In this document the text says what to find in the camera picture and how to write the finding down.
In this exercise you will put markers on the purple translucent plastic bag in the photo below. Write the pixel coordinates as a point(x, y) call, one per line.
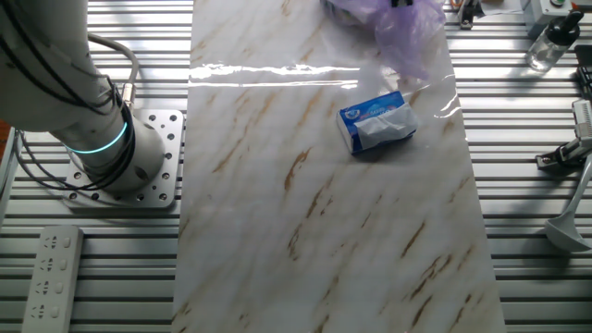
point(407, 37)

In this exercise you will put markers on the marble pattern mat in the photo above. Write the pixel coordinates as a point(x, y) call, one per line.
point(277, 231)

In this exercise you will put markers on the blue white tissue pack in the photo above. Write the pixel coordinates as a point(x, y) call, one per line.
point(365, 125)

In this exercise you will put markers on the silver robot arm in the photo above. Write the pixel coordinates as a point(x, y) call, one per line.
point(46, 69)

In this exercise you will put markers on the clear spray bottle black cap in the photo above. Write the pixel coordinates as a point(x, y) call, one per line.
point(550, 48)

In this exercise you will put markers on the grey plastic ladle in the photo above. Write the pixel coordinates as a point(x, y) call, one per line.
point(565, 233)

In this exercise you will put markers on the white power strip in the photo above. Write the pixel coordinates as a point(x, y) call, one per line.
point(51, 277)

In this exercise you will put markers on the black metal clamp stand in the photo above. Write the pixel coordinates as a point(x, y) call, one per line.
point(467, 14)

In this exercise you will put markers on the grey button control box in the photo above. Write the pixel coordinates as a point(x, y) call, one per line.
point(538, 14)

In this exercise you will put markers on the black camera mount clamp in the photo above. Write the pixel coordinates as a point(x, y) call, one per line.
point(557, 159)

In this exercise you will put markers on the white paper sheet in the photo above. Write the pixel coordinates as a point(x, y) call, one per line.
point(501, 5)

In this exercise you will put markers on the silver depth camera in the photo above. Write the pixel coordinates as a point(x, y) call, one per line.
point(583, 118)

